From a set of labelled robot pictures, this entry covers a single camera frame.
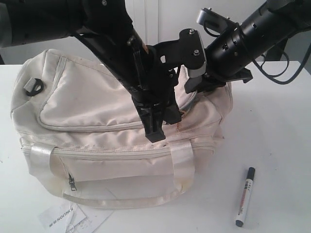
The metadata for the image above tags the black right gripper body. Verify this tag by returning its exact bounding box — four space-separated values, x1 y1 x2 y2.
194 68 253 93

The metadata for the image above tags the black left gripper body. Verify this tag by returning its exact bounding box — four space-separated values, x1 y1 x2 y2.
97 43 180 107

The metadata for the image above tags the cream fabric duffel bag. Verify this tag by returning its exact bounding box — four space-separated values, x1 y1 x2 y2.
11 49 233 209

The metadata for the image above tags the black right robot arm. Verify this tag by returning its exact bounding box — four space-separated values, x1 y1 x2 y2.
184 0 311 93

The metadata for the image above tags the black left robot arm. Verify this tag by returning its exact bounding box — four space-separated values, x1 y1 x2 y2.
0 0 181 142

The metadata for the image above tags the white whiteboard marker black cap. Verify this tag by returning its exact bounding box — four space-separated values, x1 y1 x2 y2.
235 167 256 228

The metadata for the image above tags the white paper hang tag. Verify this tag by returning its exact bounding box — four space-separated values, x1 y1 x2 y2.
38 202 114 233

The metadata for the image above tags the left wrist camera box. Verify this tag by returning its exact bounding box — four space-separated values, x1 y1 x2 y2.
154 29 207 78

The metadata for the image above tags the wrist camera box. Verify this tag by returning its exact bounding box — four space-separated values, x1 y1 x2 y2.
196 8 235 37
154 29 207 78

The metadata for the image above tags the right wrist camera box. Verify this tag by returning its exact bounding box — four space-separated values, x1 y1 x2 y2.
196 8 235 37

